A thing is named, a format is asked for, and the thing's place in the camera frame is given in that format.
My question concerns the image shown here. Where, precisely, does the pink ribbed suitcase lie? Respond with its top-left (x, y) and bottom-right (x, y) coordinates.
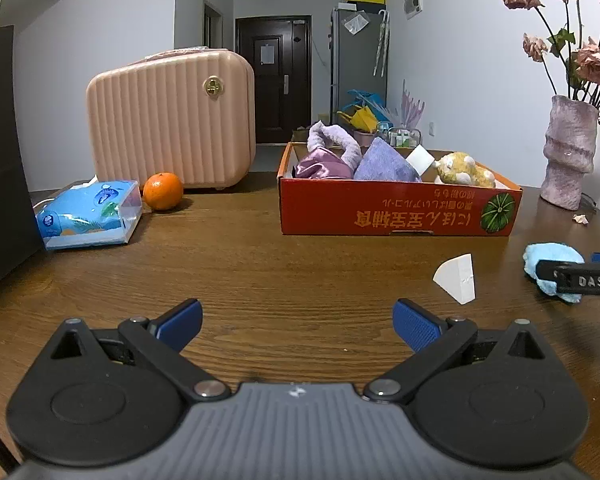
top-left (86, 49), bottom-right (257, 192)

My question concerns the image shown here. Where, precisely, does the lavender fuzzy headband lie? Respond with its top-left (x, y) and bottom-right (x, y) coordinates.
top-left (307, 121), bottom-right (362, 178)

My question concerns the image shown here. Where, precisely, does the dried pink rose bouquet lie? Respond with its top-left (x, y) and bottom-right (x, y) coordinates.
top-left (502, 0), bottom-right (600, 106)

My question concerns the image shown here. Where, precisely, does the light blue fluffy sponge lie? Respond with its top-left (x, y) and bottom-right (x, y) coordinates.
top-left (523, 242), bottom-right (586, 305)

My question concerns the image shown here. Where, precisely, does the purple sachet bag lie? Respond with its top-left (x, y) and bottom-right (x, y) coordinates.
top-left (354, 137), bottom-right (423, 182)

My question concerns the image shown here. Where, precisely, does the black paper bag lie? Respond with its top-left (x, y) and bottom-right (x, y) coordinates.
top-left (0, 25), bottom-right (46, 298)

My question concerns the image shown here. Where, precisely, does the hanging white umbrella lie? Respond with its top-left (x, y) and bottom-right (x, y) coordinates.
top-left (375, 10), bottom-right (391, 77)

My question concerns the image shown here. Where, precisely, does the blue tissue pack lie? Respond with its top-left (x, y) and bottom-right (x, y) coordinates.
top-left (35, 176), bottom-right (143, 251)

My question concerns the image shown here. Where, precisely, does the orange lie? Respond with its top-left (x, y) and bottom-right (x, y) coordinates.
top-left (143, 172), bottom-right (184, 211)

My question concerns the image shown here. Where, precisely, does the dark entrance door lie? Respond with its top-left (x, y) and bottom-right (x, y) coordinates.
top-left (235, 16), bottom-right (312, 145)

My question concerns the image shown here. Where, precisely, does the yellow plush toy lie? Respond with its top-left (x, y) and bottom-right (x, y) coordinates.
top-left (432, 152), bottom-right (496, 188)

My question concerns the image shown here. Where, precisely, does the white foam wedge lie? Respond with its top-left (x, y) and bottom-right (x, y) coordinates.
top-left (405, 144), bottom-right (435, 178)
top-left (433, 254), bottom-right (477, 305)

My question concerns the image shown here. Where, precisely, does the pink textured vase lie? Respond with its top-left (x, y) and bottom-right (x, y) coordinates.
top-left (540, 95), bottom-right (600, 211)

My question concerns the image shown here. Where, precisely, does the red cardboard box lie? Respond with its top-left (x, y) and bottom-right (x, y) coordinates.
top-left (277, 141), bottom-right (523, 237)

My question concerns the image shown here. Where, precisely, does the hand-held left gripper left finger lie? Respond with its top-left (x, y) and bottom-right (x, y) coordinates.
top-left (50, 298), bottom-right (232, 403)

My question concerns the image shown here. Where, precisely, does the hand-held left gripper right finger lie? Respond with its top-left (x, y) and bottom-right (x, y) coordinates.
top-left (362, 298), bottom-right (548, 403)

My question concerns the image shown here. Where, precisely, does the purple feathery decoration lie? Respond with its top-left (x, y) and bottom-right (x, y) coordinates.
top-left (400, 80), bottom-right (426, 131)

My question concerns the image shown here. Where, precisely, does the purple satin pouch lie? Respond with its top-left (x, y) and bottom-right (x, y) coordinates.
top-left (295, 152), bottom-right (355, 179)

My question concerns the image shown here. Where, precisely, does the side doorway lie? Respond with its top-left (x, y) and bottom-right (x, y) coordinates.
top-left (203, 0), bottom-right (223, 51)

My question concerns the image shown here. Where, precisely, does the grey refrigerator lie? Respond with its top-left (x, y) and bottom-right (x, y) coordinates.
top-left (330, 6), bottom-right (390, 113)

